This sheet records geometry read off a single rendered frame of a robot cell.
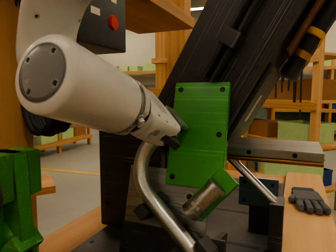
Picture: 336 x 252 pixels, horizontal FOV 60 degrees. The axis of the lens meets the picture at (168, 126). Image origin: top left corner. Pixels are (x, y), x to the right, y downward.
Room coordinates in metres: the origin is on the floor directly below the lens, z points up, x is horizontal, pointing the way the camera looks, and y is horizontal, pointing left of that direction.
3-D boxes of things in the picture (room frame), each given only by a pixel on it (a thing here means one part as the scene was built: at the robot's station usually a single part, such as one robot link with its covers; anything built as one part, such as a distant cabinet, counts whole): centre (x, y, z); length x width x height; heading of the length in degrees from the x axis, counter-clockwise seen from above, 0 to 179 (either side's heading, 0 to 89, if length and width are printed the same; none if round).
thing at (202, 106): (0.60, -0.07, 1.17); 0.13 x 0.12 x 0.20; 156
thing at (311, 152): (0.73, -0.17, 1.11); 0.39 x 0.16 x 0.03; 66
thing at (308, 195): (0.90, -0.44, 0.91); 0.20 x 0.11 x 0.03; 166
